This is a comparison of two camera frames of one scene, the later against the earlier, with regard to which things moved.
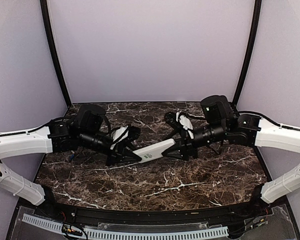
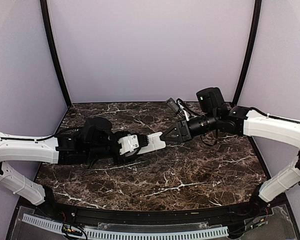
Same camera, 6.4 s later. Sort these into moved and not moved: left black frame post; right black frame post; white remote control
Moved: white remote control
Not moved: right black frame post; left black frame post
